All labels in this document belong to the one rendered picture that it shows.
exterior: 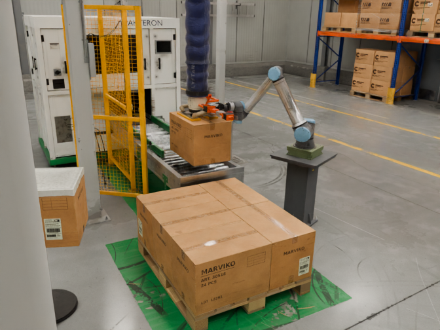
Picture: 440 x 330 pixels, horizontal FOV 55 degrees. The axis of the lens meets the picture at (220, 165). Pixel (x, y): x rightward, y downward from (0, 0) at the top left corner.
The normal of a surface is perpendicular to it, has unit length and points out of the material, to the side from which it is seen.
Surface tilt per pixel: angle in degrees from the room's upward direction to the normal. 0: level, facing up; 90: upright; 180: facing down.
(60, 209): 90
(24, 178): 90
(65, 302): 0
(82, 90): 90
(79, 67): 90
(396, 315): 0
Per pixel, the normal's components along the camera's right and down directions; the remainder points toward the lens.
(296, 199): -0.62, 0.26
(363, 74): -0.84, 0.23
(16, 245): 0.48, 0.31
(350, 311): 0.02, -0.94
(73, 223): 0.15, 0.34
